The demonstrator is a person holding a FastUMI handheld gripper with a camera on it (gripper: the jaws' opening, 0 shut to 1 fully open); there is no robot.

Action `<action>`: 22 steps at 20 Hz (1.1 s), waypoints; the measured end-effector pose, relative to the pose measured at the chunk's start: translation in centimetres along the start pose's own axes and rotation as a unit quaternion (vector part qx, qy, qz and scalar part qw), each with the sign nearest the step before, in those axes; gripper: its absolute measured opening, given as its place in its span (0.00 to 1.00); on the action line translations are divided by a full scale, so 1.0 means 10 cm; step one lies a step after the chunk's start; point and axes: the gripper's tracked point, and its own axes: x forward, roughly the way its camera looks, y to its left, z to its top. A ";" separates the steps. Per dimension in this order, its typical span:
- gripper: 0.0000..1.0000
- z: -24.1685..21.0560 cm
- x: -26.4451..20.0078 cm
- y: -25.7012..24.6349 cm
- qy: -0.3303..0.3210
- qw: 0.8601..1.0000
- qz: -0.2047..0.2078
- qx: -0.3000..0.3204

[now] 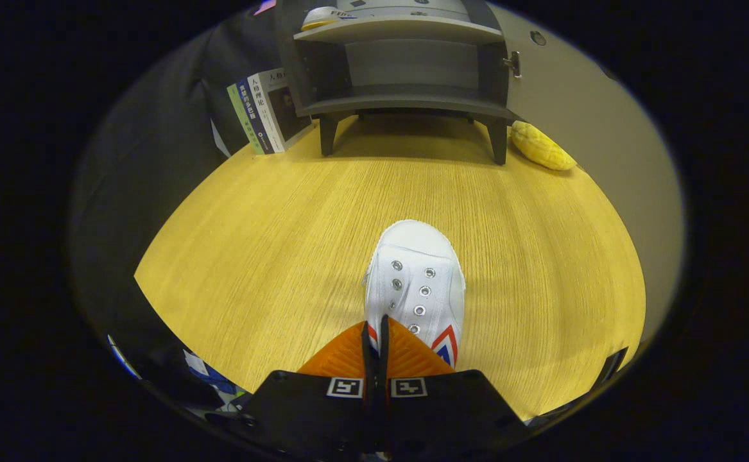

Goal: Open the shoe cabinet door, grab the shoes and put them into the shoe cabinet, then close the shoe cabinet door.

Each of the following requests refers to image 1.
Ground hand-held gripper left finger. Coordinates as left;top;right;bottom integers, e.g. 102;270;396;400
204;320;375;458

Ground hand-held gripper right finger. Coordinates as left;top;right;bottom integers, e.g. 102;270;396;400
377;314;532;458

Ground blue and white papers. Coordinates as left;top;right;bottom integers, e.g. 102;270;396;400
182;348;250;411

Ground yellow bun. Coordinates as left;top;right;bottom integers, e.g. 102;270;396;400
510;120;577;171

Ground black backdrop cloth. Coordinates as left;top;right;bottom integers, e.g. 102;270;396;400
69;0;285;411

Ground green book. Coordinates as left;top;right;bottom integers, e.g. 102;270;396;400
227;83;266;156

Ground blue book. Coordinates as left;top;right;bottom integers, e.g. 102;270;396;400
236;78;277;155

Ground white book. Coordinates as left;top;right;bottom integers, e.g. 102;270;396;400
247;67;316;153

